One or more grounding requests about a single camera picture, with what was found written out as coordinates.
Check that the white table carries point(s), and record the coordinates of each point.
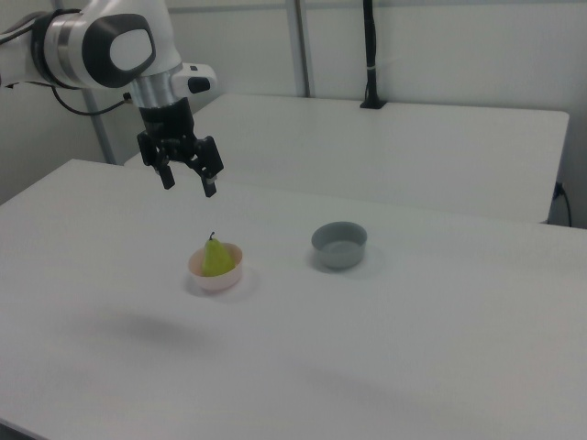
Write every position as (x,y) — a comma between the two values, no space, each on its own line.
(390,151)

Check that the grey bowl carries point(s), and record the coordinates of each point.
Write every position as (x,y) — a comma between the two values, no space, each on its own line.
(339,245)

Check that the green pear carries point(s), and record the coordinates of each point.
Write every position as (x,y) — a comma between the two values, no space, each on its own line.
(216,260)

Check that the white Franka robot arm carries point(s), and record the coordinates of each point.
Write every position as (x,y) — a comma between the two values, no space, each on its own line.
(73,46)

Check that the black pole with clamp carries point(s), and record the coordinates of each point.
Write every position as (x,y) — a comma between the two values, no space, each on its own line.
(370,55)

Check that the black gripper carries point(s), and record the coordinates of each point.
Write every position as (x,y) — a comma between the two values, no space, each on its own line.
(167,126)

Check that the pink bowl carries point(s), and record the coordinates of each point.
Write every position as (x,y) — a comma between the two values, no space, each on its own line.
(215,275)

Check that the grey wall frame post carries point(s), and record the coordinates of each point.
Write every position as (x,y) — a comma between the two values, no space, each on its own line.
(98,128)
(300,46)

